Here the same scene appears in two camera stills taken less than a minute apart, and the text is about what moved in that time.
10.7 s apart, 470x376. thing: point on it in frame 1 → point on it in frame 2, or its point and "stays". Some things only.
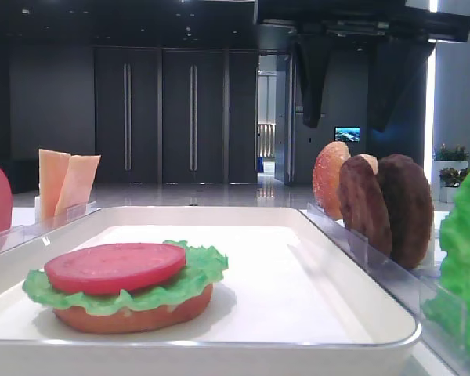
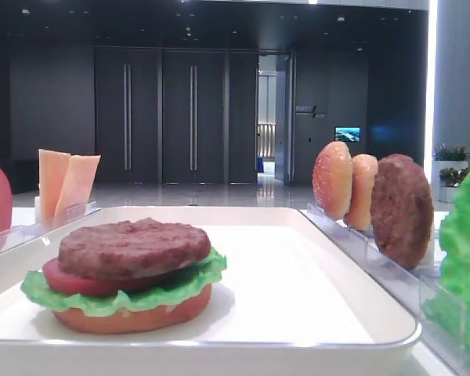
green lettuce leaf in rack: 457,299 stays
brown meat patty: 363,206 → 131,249
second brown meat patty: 409,206 stays
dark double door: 161,115 stays
